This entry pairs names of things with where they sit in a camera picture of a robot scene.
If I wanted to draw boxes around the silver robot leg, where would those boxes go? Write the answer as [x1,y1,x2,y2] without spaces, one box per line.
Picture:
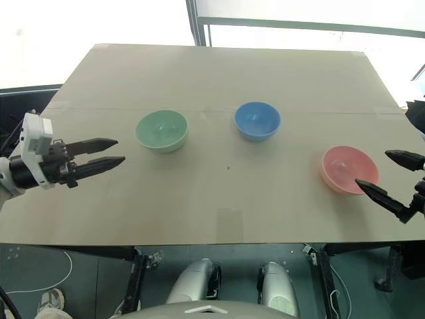
[165,259,222,305]
[258,261,300,317]

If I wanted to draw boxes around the green bowl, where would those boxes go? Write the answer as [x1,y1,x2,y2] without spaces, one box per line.
[134,109,189,155]

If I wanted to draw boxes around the grey window frame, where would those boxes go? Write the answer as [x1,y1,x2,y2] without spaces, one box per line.
[185,0,425,48]

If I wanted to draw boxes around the grey robot torso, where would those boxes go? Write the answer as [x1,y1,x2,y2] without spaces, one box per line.
[115,300,299,319]

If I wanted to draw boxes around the silver left robot leg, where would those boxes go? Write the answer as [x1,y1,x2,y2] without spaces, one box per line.
[165,259,222,305]

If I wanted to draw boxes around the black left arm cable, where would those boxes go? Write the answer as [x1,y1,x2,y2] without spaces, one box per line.
[0,108,36,157]

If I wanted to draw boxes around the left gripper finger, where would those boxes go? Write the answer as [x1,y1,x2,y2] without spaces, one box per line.
[74,156,126,181]
[65,138,120,158]

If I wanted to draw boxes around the silver right robot leg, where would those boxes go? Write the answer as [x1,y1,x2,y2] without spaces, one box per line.
[258,261,300,317]

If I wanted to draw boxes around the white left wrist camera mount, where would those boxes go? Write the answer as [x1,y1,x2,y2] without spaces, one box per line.
[19,112,56,191]

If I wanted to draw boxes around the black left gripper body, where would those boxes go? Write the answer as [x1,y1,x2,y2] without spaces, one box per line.
[39,139,80,189]

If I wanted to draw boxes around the blue bowl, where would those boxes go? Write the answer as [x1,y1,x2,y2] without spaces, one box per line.
[234,101,282,142]

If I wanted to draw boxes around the white floor cable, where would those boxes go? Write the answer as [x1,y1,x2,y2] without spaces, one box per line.
[5,249,74,294]
[327,262,353,319]

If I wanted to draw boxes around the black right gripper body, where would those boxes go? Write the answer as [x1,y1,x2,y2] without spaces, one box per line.
[410,177,425,217]

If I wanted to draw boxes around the black chair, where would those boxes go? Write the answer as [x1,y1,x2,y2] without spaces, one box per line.
[403,98,425,141]

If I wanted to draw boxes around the red bowl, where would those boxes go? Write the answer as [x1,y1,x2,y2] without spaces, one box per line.
[319,145,380,196]

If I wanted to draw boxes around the black table leg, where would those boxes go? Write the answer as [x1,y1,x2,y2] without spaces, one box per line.
[311,246,340,319]
[114,246,150,316]
[375,245,404,293]

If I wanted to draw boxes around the white sneaker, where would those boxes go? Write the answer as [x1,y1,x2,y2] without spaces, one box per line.
[35,288,66,316]

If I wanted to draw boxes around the black desk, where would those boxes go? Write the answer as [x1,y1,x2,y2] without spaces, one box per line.
[0,84,64,157]

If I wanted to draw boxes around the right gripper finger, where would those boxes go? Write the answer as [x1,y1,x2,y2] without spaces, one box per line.
[384,150,425,172]
[355,178,416,225]

